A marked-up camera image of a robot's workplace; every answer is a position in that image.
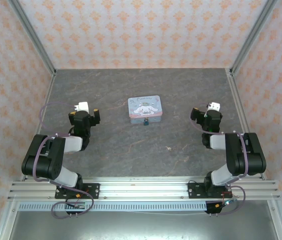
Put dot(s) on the cartoon print tin box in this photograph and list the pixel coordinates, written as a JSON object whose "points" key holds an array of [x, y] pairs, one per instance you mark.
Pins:
{"points": [[144, 107]]}

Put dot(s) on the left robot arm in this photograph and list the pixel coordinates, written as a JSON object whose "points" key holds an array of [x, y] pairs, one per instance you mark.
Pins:
{"points": [[43, 162]]}

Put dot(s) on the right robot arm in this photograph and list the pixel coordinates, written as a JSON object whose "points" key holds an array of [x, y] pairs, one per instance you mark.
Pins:
{"points": [[236, 155]]}

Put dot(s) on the small circuit board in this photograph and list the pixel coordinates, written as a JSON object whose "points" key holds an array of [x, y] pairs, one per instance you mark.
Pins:
{"points": [[77, 205], [224, 203]]}

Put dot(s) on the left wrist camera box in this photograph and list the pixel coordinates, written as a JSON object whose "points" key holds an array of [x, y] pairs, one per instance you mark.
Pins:
{"points": [[83, 106]]}

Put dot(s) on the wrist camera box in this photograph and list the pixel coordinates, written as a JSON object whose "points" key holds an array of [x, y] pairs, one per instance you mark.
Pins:
{"points": [[83, 106], [214, 106]]}

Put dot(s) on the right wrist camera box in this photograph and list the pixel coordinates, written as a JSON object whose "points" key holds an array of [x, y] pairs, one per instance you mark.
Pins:
{"points": [[214, 106]]}

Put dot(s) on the aluminium table side rail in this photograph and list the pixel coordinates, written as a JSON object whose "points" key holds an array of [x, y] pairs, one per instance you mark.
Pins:
{"points": [[46, 100], [238, 100]]}

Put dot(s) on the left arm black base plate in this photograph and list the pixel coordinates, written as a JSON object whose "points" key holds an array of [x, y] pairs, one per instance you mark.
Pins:
{"points": [[93, 190]]}

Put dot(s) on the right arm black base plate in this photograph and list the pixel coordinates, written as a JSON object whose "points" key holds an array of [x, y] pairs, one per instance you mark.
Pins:
{"points": [[196, 191]]}

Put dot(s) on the aluminium mounting rail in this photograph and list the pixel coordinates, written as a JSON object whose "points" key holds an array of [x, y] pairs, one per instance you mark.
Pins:
{"points": [[143, 190]]}

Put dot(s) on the aluminium frame post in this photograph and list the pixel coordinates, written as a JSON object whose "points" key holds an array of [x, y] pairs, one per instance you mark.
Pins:
{"points": [[33, 35], [251, 35]]}

